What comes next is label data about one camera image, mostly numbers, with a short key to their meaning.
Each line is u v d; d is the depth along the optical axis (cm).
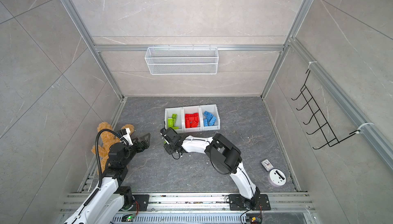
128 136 73
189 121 100
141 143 73
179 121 99
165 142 93
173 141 73
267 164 84
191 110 107
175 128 95
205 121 100
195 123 98
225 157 52
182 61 100
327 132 65
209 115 104
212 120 99
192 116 103
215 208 73
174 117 104
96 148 57
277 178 78
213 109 107
